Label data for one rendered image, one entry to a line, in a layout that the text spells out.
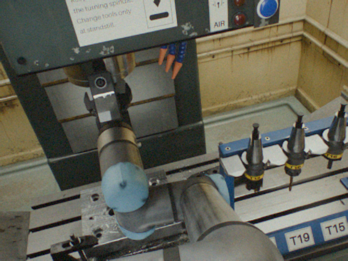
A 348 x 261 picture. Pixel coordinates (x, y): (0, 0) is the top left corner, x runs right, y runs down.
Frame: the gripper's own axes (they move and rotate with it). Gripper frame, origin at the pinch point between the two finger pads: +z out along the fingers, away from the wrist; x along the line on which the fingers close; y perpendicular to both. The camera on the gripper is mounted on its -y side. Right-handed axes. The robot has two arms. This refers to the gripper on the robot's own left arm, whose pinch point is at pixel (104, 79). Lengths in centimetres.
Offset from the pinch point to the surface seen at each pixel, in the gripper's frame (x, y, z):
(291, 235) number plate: 40, 48, -24
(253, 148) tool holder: 29.9, 16.6, -17.7
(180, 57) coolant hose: 17.6, -3.9, -4.8
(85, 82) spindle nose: -3.6, -4.9, -8.0
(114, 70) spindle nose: 2.7, -6.4, -8.5
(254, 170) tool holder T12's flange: 29.7, 22.6, -19.2
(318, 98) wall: 101, 73, 58
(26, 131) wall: -49, 66, 80
